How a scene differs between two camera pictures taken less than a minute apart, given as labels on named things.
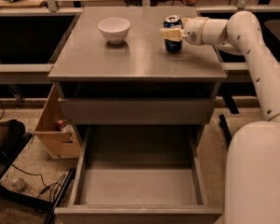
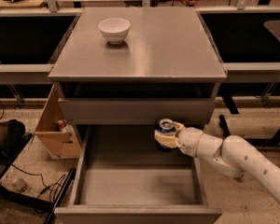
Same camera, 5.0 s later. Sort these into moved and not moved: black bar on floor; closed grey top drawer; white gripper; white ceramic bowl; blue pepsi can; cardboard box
Moved: white gripper; blue pepsi can
Not moved: closed grey top drawer; black bar on floor; white ceramic bowl; cardboard box
